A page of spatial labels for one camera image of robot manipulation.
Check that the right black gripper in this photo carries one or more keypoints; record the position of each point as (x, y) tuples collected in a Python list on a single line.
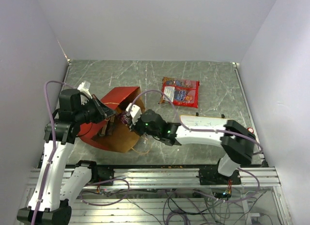
[(135, 128)]

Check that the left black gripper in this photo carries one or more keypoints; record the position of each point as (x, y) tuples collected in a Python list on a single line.
[(102, 112)]

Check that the purple snack pack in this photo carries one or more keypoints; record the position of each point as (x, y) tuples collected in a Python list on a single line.
[(125, 119)]

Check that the red paper bag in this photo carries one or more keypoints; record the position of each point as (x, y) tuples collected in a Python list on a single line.
[(122, 139)]

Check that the red candy bag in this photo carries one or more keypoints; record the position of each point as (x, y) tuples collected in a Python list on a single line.
[(180, 92)]

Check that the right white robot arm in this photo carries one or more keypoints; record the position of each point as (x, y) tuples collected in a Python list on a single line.
[(236, 140)]

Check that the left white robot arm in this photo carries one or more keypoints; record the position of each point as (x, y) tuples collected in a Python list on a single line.
[(53, 152)]

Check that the brown chocolate snack pack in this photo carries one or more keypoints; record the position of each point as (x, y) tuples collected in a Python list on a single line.
[(108, 127)]

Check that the small whiteboard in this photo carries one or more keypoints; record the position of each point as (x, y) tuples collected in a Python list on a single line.
[(191, 124)]

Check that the red emergency stop button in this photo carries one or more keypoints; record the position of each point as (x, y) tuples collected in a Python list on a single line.
[(251, 130)]

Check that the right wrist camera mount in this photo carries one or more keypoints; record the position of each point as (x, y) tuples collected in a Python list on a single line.
[(134, 112)]

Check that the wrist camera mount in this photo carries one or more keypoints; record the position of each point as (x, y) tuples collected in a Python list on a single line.
[(84, 88), (134, 112)]

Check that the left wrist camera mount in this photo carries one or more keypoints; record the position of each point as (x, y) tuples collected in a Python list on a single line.
[(84, 88)]

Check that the aluminium rail frame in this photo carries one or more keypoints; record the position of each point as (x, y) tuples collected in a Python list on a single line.
[(153, 195)]

